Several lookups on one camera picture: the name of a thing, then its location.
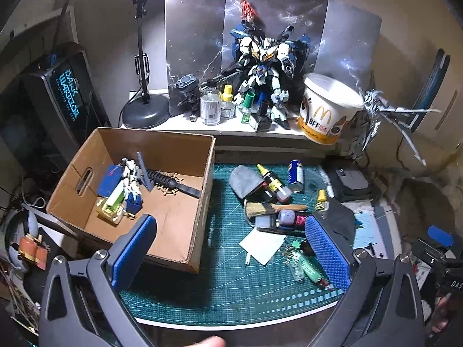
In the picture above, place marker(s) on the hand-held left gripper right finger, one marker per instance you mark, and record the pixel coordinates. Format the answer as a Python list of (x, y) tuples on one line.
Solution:
[(325, 253)]

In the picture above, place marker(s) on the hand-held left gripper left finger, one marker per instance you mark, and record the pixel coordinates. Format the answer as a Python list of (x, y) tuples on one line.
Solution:
[(134, 249)]

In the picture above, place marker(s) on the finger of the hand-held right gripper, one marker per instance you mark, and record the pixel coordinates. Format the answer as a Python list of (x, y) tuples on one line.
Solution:
[(439, 235)]

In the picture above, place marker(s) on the brown cardboard box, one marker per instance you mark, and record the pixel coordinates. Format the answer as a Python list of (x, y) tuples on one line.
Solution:
[(170, 220)]

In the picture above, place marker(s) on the small yellow cap bottle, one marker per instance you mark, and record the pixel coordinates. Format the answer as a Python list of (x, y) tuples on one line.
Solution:
[(322, 202)]

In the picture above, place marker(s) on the lilac paint bottle magenta label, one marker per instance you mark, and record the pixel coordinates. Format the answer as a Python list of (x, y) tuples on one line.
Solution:
[(286, 218)]

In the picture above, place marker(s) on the wide wooden paint brush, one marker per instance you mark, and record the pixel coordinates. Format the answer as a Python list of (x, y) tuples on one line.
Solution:
[(256, 210)]

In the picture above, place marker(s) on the blue yellow spray can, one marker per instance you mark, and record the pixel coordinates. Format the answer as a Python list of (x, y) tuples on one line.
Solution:
[(296, 175)]

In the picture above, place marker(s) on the yellow cap glass bottle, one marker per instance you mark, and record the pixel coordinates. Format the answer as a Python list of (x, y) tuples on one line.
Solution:
[(269, 180)]

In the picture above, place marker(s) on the grey cloth pouch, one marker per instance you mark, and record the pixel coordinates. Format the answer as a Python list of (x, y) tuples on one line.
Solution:
[(244, 180)]

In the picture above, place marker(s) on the person's right hand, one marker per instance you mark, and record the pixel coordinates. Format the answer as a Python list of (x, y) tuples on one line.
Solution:
[(443, 312)]

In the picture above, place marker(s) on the person's left hand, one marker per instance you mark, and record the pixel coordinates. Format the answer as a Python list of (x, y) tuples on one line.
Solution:
[(213, 342)]

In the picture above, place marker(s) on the olive cloth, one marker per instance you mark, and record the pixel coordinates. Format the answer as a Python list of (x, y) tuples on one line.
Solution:
[(419, 206)]

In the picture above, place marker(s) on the yellow green plastic packet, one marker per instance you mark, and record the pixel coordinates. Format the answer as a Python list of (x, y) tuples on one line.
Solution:
[(108, 214)]

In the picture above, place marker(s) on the light blue printed sheet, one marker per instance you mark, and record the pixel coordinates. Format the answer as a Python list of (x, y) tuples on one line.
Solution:
[(365, 231)]

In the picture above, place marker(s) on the white paper sheet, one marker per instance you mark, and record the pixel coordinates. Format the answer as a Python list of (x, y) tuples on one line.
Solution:
[(260, 245)]

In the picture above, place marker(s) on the black grey tool bar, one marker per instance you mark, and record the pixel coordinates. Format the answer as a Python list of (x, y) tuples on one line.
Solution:
[(266, 222)]

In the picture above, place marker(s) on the blue white robot toy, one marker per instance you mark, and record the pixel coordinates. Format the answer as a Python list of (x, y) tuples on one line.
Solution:
[(112, 184)]

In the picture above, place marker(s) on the black flat device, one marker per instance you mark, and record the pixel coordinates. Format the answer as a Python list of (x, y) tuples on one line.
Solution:
[(352, 188)]

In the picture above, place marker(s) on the golden ship wheel ornament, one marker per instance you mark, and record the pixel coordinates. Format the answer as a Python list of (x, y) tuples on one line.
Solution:
[(174, 187)]

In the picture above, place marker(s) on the black round hair brush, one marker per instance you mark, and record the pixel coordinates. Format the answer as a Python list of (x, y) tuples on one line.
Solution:
[(161, 179)]

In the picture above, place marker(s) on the blue grey plastic angle piece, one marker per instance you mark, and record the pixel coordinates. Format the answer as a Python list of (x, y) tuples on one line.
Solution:
[(143, 168)]

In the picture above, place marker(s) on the green cutting mat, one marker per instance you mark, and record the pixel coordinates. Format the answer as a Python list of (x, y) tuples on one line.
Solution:
[(224, 260)]

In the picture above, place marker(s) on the orange brown small box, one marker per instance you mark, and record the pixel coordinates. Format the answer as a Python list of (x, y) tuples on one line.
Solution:
[(32, 250)]

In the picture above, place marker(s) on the black desk lamp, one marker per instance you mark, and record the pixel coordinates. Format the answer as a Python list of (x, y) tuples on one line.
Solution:
[(144, 114)]

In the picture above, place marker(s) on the white winged model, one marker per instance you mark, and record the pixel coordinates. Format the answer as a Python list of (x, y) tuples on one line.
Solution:
[(372, 108)]

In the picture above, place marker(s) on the black model stand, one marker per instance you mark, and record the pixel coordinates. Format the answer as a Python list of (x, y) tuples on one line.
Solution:
[(262, 121)]

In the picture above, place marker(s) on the blue black panel stand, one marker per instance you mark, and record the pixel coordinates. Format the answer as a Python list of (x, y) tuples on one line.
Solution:
[(434, 83)]

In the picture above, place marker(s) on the white paper bucket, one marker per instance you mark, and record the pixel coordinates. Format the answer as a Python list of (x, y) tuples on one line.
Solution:
[(325, 97)]

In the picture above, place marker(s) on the clear glass bottle white label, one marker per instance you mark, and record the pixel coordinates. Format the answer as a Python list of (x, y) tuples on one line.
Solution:
[(209, 108)]

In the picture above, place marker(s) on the small jar yellow cap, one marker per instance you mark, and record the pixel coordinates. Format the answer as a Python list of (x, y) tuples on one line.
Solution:
[(228, 110)]

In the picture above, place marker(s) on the green cap bottle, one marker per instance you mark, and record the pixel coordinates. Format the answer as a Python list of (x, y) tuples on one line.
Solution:
[(247, 102)]

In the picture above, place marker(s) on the black computer case teal print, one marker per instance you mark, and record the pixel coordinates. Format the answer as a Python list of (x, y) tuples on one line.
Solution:
[(72, 90)]

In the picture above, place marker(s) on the dark grey model part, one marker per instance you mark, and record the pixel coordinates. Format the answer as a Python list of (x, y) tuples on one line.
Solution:
[(188, 86)]

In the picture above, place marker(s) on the large white blue robot model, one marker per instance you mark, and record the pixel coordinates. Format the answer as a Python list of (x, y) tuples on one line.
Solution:
[(266, 54)]

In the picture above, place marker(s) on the stormy sky backdrop panel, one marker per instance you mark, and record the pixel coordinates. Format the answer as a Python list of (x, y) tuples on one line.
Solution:
[(195, 25)]

